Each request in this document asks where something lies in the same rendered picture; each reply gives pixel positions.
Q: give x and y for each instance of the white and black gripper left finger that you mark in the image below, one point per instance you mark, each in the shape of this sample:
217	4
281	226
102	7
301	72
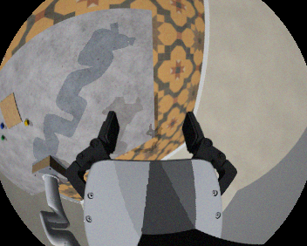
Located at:
100	148

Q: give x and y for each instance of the tan square mat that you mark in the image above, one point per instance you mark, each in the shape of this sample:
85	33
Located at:
10	112

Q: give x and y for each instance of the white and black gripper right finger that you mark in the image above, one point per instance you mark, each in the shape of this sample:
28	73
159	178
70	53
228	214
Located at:
202	148

